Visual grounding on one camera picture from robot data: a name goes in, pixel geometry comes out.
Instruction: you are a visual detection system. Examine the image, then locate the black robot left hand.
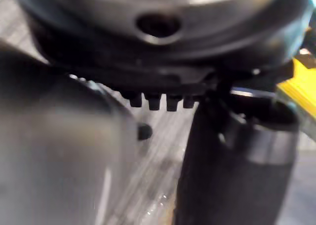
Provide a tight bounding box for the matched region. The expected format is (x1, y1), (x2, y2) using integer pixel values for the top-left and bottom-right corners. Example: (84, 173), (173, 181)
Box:
(12, 0), (316, 225)

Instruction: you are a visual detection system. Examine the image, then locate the yellow shelf board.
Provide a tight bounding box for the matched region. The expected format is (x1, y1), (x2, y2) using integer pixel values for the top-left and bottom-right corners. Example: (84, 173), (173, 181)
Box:
(275, 27), (316, 137)

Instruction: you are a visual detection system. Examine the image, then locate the silver robot left leg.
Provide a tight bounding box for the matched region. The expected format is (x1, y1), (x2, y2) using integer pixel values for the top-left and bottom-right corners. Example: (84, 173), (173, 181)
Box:
(0, 41), (153, 225)

